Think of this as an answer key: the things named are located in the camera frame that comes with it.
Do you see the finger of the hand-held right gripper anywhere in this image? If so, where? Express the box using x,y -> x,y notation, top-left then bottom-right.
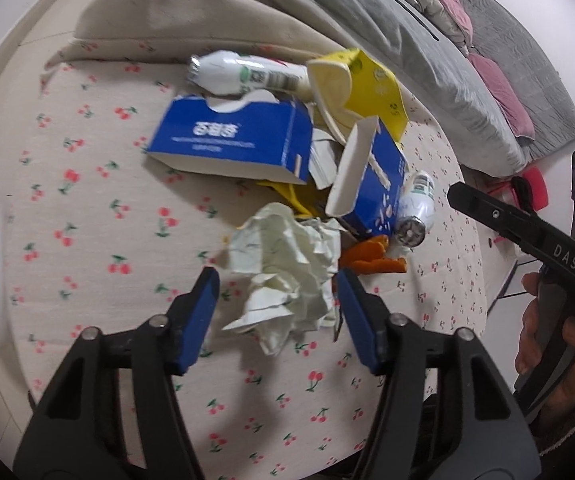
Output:
447,182 -> 554,257

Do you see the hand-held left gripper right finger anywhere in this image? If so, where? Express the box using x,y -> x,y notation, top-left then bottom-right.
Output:
336,267 -> 543,480

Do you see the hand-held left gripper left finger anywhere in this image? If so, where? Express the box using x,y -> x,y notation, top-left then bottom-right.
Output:
12,266 -> 221,480

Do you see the orange peel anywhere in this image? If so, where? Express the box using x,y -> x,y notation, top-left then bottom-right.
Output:
340,235 -> 408,275

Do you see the white plastic bottle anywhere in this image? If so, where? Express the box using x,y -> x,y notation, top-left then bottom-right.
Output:
391,171 -> 437,252
188,51 -> 314,99

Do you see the pale green paper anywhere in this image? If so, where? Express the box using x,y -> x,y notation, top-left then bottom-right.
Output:
222,202 -> 344,357

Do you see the blue box with flap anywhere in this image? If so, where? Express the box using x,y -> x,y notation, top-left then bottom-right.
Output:
325,116 -> 409,239

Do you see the yellow plastic wrapper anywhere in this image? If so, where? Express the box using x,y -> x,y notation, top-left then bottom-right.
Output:
258,180 -> 329,222

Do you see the white torn paper wrapper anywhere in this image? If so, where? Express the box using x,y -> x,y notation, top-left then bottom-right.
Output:
309,129 -> 342,192

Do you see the yellow paper carton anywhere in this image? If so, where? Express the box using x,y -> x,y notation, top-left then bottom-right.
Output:
306,48 -> 411,142

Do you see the large blue cardboard box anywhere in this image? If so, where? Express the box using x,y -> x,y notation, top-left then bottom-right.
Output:
146,89 -> 314,187

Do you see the person's right hand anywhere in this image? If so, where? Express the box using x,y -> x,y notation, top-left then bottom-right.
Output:
515,272 -> 575,411

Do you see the red capped container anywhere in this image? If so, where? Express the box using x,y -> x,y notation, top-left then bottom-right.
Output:
487,166 -> 549,211

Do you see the cherry print bed sheet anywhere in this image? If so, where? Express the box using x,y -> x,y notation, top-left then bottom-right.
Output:
0,40 -> 491,480

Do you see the pink pillow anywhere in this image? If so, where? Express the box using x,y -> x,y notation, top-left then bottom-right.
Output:
467,52 -> 537,142

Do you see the grey quilted bedspread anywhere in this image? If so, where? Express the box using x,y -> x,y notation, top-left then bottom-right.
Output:
451,0 -> 575,162

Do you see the grey blanket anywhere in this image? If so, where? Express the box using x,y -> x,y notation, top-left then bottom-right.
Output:
228,0 -> 534,179

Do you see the beige cloth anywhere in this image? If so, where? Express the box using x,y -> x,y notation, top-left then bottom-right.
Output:
42,0 -> 329,88

